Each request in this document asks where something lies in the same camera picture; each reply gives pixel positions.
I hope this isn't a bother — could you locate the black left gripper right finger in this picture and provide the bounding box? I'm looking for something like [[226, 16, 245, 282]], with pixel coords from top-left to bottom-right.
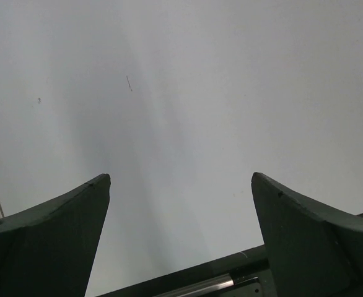
[[251, 173, 363, 296]]

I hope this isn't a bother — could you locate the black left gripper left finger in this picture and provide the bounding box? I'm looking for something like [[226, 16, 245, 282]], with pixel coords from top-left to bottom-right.
[[0, 174, 111, 296]]

